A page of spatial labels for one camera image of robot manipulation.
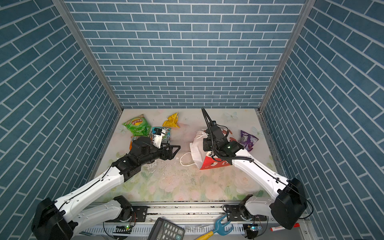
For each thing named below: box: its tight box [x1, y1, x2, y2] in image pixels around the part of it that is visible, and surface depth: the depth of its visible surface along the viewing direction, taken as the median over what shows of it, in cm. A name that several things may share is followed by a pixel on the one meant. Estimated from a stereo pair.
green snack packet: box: [121, 114, 152, 137], surface depth 104 cm
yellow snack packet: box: [162, 112, 180, 129], surface depth 110 cm
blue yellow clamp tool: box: [196, 214, 234, 240], surface depth 70 cm
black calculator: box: [147, 217, 185, 240], surface depth 69 cm
